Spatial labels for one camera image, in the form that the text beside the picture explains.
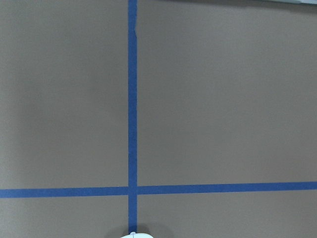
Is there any white computer mouse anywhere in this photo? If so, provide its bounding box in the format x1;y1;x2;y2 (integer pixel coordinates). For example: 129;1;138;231
121;232;154;238

